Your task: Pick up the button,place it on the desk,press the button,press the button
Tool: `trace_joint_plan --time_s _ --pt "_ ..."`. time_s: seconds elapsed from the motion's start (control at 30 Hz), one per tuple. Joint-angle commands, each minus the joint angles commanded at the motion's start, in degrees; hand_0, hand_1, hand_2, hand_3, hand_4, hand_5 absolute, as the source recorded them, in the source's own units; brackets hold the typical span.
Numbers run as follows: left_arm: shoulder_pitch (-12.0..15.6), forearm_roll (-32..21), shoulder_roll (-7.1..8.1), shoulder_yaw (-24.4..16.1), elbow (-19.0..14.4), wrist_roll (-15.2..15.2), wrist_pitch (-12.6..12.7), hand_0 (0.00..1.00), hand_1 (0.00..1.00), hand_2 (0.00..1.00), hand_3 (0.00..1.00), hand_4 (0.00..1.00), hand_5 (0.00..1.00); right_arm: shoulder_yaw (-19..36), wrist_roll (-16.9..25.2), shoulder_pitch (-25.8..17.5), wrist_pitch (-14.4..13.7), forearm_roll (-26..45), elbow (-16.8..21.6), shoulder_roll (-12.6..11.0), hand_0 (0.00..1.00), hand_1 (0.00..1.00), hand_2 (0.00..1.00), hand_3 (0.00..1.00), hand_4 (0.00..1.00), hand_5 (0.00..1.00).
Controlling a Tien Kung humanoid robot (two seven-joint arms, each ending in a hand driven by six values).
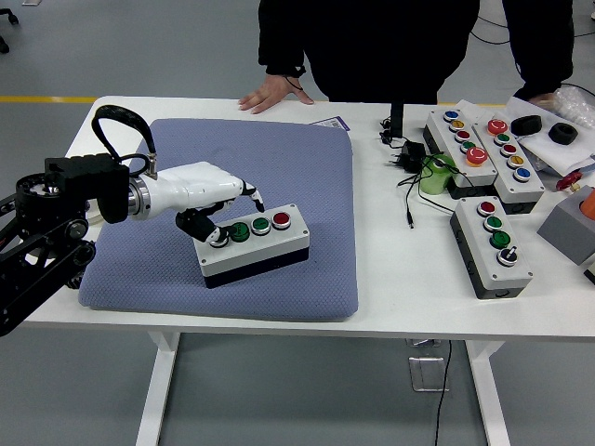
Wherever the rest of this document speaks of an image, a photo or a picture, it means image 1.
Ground person's torso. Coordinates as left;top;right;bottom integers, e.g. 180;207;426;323
301;0;506;106

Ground clear plastic bag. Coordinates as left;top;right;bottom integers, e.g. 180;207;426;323
551;85;595;126

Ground white paper sheet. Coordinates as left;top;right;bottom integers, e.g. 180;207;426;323
504;96;595;176

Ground five-button box with blue end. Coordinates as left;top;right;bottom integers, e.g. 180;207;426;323
421;109;499;200

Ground person's right hand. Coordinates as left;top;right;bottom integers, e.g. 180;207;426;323
237;73;315;115

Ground blue-grey textured mat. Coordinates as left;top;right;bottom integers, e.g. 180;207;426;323
77;118;360;322

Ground five-button box with red end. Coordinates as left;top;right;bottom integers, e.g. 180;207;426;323
471;117;546;216

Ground grey block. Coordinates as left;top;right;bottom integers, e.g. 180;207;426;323
536;185;595;267

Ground purple and white card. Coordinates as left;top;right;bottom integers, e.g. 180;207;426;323
310;115;348;131

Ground green tape roll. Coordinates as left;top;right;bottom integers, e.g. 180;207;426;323
419;154;459;195

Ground black power adapter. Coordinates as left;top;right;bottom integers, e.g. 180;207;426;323
385;140;427;174

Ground grey four-button control box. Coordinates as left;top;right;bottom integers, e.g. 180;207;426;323
448;195;535;300
191;203;311;290

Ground red knob part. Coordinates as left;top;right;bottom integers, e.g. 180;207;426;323
555;170;585;191

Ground black foam ring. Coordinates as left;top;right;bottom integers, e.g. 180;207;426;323
509;114;543;137
547;122;579;146

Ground clear floor plate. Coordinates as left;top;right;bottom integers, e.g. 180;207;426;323
407;355;451;393

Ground thin black floor wire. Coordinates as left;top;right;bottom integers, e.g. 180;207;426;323
473;16;524;78

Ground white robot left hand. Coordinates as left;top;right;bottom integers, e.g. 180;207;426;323
139;161;266;247

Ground thin black wire bundle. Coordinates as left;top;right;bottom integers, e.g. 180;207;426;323
378;118;405;150

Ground black floor cable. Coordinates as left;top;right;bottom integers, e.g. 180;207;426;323
433;341;453;446

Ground black adapter cable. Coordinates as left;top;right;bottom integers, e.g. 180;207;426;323
395;157;470;230

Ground white table leg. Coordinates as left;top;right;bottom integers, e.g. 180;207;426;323
464;340;512;446
134;332;182;446

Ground orange cylinder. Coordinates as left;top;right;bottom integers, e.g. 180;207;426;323
577;185;595;216

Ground black upright stand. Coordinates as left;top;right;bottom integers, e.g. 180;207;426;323
389;102;404;138

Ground black chair base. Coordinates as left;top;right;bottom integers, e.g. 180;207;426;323
0;9;20;55

